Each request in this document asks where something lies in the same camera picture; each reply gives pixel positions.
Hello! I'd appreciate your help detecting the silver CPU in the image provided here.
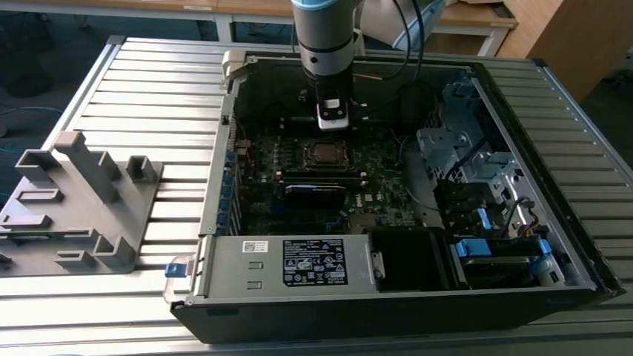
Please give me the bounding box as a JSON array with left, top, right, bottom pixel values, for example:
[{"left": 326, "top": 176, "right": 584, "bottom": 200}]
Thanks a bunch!
[{"left": 315, "top": 143, "right": 347, "bottom": 164}]

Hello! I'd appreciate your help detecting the metal socket cover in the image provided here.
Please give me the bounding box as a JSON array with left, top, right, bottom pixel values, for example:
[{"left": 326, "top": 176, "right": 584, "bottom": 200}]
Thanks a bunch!
[{"left": 300, "top": 137, "right": 356, "bottom": 170}]

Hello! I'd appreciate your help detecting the CPU socket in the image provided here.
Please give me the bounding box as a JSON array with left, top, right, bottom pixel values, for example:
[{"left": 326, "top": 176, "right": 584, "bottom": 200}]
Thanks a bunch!
[{"left": 299, "top": 137, "right": 359, "bottom": 170}]

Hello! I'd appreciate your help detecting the black RAM slot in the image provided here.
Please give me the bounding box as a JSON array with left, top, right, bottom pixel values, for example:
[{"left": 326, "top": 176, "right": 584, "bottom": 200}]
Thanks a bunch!
[{"left": 283, "top": 169, "right": 362, "bottom": 176}]

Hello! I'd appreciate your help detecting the beige case latch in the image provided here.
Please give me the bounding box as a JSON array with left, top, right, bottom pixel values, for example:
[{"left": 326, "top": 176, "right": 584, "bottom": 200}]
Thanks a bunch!
[{"left": 219, "top": 50, "right": 259, "bottom": 90}]

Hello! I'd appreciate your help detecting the metal drive cage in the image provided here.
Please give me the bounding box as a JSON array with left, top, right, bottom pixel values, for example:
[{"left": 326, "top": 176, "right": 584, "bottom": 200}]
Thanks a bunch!
[{"left": 414, "top": 79, "right": 527, "bottom": 194}]

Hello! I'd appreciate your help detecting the green motherboard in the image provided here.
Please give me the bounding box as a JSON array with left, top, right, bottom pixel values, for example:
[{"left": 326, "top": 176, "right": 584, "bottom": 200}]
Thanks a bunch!
[{"left": 233, "top": 117, "right": 447, "bottom": 237}]

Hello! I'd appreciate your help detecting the black graphics card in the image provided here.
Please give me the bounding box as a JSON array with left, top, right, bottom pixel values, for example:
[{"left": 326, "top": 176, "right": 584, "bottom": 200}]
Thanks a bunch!
[{"left": 283, "top": 182, "right": 350, "bottom": 224}]

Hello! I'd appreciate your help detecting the wooden desk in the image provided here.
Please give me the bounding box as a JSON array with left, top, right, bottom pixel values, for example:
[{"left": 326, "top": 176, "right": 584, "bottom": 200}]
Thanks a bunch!
[
  {"left": 0, "top": 0, "right": 222, "bottom": 42},
  {"left": 218, "top": 0, "right": 520, "bottom": 56}
]

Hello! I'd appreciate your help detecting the brown chipset heatsink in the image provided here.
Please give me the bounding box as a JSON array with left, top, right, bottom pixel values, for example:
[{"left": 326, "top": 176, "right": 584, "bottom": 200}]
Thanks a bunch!
[{"left": 346, "top": 212, "right": 379, "bottom": 233}]

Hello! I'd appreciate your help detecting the blue disk carrier clip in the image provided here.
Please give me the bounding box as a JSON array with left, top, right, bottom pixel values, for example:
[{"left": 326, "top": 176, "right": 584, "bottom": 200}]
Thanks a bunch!
[{"left": 475, "top": 207, "right": 498, "bottom": 231}]

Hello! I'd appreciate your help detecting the wooden cabinet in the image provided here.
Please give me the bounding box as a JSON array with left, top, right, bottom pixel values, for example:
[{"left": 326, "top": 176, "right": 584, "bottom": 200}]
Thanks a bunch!
[{"left": 498, "top": 0, "right": 633, "bottom": 103}]

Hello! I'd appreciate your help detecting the hard disk in blue carrier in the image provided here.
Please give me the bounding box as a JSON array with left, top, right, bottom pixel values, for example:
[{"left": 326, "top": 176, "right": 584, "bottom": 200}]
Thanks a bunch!
[{"left": 452, "top": 237, "right": 555, "bottom": 289}]

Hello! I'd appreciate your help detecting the silver power supply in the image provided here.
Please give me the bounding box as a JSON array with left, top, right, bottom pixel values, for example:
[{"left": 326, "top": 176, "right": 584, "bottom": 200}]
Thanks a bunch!
[{"left": 190, "top": 233, "right": 386, "bottom": 298}]

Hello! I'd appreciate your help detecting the blue case latch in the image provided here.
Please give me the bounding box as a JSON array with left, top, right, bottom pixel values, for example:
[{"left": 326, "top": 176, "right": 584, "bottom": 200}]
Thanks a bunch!
[{"left": 165, "top": 260, "right": 191, "bottom": 280}]

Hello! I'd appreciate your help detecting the grey parts rack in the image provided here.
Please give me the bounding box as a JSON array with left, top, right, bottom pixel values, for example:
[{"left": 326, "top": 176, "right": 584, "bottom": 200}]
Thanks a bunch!
[{"left": 0, "top": 130, "right": 166, "bottom": 277}]

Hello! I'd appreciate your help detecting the black PC case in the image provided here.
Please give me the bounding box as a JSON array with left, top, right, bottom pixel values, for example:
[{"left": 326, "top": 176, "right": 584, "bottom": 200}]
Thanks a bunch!
[{"left": 162, "top": 49, "right": 627, "bottom": 346}]

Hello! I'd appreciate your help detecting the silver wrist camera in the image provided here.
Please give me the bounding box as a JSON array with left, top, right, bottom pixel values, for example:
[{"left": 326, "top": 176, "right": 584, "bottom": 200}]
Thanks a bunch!
[{"left": 315, "top": 96, "right": 351, "bottom": 134}]

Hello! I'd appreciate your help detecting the black looped wire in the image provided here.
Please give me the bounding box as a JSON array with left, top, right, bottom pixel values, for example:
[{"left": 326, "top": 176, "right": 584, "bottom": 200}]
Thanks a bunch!
[{"left": 398, "top": 79, "right": 443, "bottom": 131}]

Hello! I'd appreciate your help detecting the black wire bundle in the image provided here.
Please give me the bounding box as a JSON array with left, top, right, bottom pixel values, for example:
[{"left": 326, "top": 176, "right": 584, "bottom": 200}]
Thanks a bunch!
[{"left": 503, "top": 195, "right": 551, "bottom": 239}]

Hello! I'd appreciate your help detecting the blue floor cable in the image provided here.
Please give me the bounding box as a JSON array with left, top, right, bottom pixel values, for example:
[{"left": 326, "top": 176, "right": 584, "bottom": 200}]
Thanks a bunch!
[{"left": 0, "top": 105, "right": 65, "bottom": 116}]

